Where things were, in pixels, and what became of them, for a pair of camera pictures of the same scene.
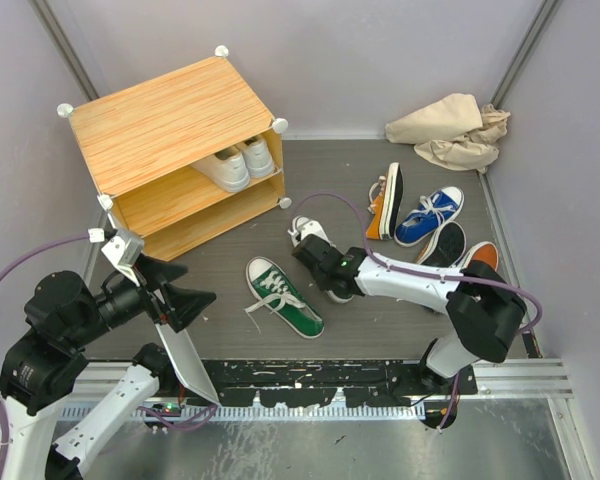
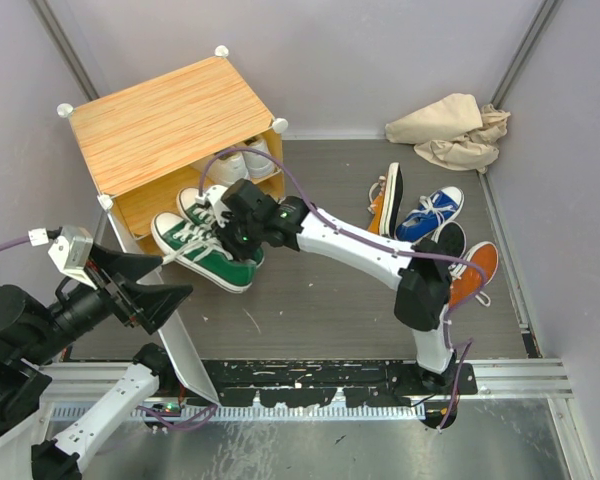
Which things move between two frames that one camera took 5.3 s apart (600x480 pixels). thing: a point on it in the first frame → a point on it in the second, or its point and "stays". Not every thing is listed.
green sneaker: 339,289 → 202,214
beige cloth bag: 455,131 stays
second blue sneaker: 446,245 stays
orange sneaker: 386,206 stays
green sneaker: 281,298 → 200,250
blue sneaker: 440,206 stays
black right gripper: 313,276 → 236,250
